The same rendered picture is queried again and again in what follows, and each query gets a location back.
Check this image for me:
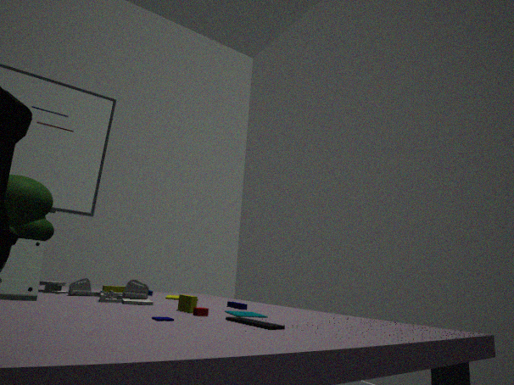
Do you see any yellow rectangular block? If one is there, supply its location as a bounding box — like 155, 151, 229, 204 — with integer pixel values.
178, 295, 198, 313

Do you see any teal flat plate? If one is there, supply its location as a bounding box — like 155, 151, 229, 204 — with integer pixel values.
224, 311, 268, 318

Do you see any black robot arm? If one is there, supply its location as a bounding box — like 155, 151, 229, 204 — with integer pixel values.
0, 87, 32, 269

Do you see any yellow rectangular bar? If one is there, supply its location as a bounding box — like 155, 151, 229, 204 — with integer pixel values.
102, 286, 125, 293

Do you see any small red block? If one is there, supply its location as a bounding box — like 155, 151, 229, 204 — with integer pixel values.
193, 308, 209, 315

